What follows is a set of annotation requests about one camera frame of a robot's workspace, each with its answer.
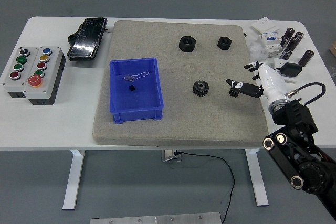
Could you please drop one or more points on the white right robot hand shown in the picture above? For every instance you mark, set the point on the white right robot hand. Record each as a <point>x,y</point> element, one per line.
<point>271,82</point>

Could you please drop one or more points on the large black gear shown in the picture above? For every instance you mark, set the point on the large black gear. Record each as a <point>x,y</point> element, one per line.
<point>200,89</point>

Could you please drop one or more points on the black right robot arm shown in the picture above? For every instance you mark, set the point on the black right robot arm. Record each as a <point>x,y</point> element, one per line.
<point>296,119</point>

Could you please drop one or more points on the small black hex nut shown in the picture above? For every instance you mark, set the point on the small black hex nut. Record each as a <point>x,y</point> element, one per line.
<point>224,43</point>

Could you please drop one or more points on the brown cardboard box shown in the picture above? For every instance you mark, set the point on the brown cardboard box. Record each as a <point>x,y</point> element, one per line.
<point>333,47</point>

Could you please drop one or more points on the large black hex nut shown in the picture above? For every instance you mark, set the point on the large black hex nut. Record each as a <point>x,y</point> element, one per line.
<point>186,43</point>

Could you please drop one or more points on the silver table control box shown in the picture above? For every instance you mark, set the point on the silver table control box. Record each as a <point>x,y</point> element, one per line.
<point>170,155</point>

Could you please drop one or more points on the blue plastic box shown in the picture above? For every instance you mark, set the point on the blue plastic box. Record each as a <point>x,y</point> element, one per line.
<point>136,103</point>

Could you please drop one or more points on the grey button box with emergency stop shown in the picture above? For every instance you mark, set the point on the grey button box with emergency stop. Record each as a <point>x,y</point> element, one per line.
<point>51,77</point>

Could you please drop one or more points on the grey button box with selector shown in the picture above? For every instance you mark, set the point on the grey button box with selector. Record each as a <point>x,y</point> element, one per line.
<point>10,85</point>

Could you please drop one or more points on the white square panel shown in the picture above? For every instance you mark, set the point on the white square panel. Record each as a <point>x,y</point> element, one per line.
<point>278,62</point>

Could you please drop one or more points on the crumpled clear plastic bag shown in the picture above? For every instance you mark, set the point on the crumpled clear plastic bag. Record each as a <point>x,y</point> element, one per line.
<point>256,49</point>

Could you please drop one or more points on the white circuit breaker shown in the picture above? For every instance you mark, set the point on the white circuit breaker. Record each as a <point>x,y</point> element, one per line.
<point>271,43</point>

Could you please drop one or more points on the grey-brown foam mat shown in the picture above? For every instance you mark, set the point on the grey-brown foam mat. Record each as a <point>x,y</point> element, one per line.
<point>183,121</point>

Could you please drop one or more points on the white table leg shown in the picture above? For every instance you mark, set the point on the white table leg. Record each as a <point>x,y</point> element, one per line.
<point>258,179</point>
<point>73,179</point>

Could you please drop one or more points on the small black cube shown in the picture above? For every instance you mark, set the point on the small black cube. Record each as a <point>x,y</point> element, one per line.
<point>131,88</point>

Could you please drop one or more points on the small clear plastic piece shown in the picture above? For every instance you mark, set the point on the small clear plastic piece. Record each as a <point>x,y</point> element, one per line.
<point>128,78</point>

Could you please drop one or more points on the grey metal plate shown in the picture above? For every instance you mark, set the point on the grey metal plate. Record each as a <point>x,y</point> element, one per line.
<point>155,219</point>

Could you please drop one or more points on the black device in plastic wrap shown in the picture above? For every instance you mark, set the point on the black device in plastic wrap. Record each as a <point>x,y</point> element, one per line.
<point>85,40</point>

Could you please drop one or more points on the white flat switch panel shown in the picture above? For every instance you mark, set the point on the white flat switch panel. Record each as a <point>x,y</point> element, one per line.
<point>264,25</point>

